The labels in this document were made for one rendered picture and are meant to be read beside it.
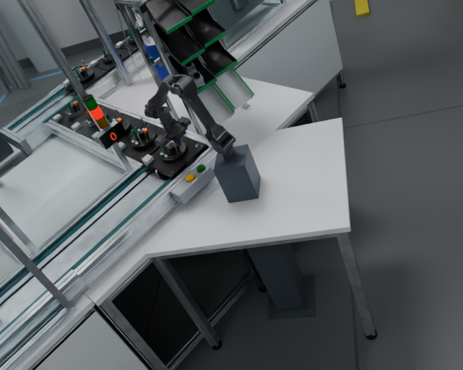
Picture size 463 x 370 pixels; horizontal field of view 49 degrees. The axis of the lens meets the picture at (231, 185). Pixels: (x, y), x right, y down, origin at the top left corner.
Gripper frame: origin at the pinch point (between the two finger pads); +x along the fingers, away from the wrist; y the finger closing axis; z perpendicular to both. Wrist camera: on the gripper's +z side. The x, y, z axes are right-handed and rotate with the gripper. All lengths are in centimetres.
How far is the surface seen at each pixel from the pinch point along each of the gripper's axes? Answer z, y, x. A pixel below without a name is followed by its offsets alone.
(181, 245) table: 27.6, -34.2, 23.5
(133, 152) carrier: -34.3, -8.8, 11.4
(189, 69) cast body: -8.8, 26.5, -19.5
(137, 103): -91, 30, 22
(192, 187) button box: 15.0, -11.0, 14.8
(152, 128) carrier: -39.7, 9.1, 11.3
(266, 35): -57, 119, 22
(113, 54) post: -116, 43, -3
